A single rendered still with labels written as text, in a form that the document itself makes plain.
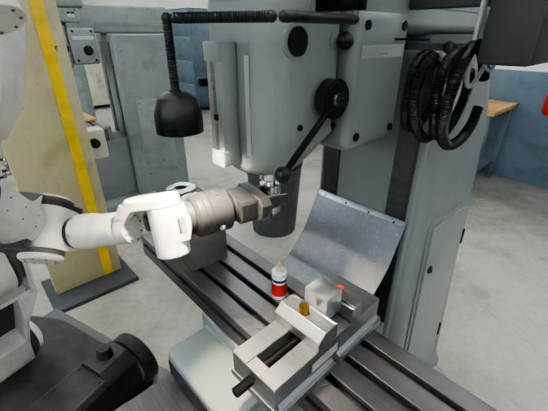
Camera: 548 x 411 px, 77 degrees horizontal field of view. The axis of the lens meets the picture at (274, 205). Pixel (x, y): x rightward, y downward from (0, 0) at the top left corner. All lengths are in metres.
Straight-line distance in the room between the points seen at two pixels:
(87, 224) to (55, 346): 0.83
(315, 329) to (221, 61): 0.52
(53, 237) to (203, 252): 0.42
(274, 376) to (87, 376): 0.78
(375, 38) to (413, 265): 0.66
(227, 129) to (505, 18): 0.47
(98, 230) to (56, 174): 1.65
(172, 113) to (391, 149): 0.63
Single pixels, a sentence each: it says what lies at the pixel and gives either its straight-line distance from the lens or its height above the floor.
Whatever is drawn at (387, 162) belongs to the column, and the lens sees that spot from 1.00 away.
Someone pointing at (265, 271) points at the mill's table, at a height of 0.93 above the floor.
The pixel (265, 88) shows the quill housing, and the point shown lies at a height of 1.48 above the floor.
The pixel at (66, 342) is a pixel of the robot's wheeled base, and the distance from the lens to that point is 1.52.
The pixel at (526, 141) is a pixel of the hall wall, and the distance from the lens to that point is 4.85.
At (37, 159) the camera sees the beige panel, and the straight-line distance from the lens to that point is 2.34.
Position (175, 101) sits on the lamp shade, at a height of 1.47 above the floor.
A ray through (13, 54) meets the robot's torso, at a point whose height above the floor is 1.53.
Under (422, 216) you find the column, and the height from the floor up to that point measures 1.11.
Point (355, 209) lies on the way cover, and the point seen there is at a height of 1.07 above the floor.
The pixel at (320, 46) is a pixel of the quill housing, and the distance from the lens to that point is 0.65.
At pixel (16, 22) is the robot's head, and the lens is 0.62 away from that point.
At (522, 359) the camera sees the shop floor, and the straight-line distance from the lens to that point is 2.41.
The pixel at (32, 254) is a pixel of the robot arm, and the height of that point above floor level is 1.19.
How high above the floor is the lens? 1.56
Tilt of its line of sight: 27 degrees down
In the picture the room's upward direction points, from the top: straight up
